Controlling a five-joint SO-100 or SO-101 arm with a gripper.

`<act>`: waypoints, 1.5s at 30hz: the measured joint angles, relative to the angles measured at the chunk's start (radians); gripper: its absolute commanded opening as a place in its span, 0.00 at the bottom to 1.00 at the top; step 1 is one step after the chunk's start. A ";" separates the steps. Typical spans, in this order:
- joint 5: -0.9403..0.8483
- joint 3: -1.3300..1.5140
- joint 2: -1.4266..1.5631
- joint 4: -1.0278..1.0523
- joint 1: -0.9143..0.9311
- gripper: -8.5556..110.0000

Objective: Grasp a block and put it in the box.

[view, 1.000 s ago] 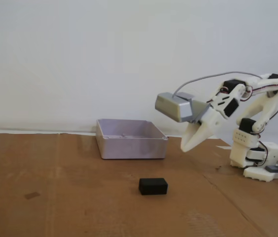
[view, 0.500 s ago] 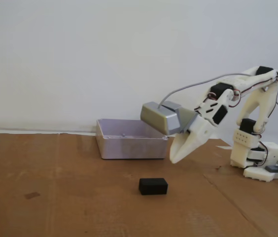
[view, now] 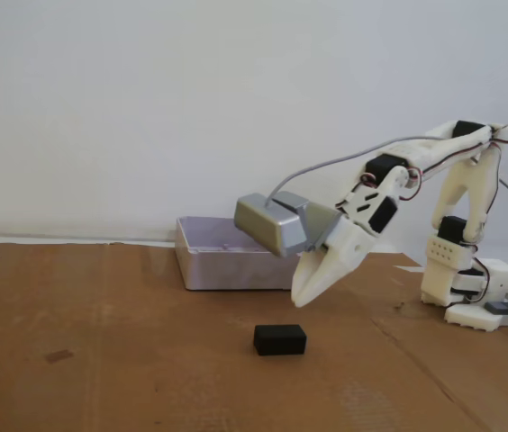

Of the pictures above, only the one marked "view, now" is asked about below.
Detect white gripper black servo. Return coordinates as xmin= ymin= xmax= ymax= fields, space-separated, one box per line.
xmin=290 ymin=195 xmax=400 ymax=309

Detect black rectangular block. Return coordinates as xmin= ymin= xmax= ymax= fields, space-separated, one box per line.
xmin=252 ymin=322 xmax=310 ymax=358

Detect light grey plastic box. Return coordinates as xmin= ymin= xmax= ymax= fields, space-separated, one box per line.
xmin=175 ymin=216 xmax=301 ymax=293

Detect silver webcam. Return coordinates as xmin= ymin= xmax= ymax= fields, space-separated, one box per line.
xmin=233 ymin=190 xmax=313 ymax=259

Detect brown cardboard sheet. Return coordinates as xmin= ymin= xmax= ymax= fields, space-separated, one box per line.
xmin=0 ymin=241 xmax=508 ymax=432

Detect grey table clamp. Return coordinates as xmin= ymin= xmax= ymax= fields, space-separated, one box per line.
xmin=485 ymin=301 xmax=508 ymax=335

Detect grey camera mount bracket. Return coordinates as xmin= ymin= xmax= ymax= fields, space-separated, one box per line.
xmin=301 ymin=200 xmax=341 ymax=253

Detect grey camera cable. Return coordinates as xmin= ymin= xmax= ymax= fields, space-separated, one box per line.
xmin=266 ymin=133 xmax=508 ymax=276

